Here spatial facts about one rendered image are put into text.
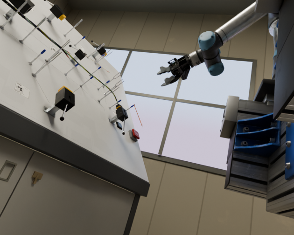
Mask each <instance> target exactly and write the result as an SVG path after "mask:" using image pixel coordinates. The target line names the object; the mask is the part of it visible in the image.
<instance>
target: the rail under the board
mask: <svg viewBox="0 0 294 235"><path fill-rule="evenodd" d="M0 135H2V136H4V137H6V138H8V139H11V140H13V141H15V142H18V143H20V144H22V145H25V146H27V147H29V148H32V149H34V150H36V151H38V152H41V153H43V154H45V155H48V156H50V157H52V158H55V159H57V160H59V161H61V162H63V163H66V164H68V165H70V166H73V167H75V168H77V169H80V170H82V171H84V172H87V173H89V174H91V175H94V176H96V177H98V178H100V179H103V180H105V181H108V182H110V183H112V184H114V185H117V186H119V187H121V188H123V189H126V190H128V191H130V192H132V193H135V194H138V195H140V196H145V197H147V194H148V191H149V187H150V184H149V183H147V182H145V181H143V180H142V179H140V178H138V177H136V176H134V175H132V174H130V173H128V172H126V171H125V170H123V169H121V168H119V167H117V166H115V165H113V164H111V163H109V162H108V161H106V160H104V159H102V158H100V157H98V156H96V155H94V154H92V153H91V152H89V151H87V150H85V149H83V148H81V147H79V146H77V145H75V144H74V143H72V142H70V141H67V140H66V139H64V138H62V137H60V136H58V135H56V134H54V133H52V132H50V131H49V130H47V129H45V128H43V127H41V126H39V125H37V124H35V123H33V122H32V121H30V120H28V119H26V118H24V117H22V116H20V115H18V114H16V113H15V112H13V111H11V110H9V109H7V108H5V107H3V106H1V105H0Z"/></svg>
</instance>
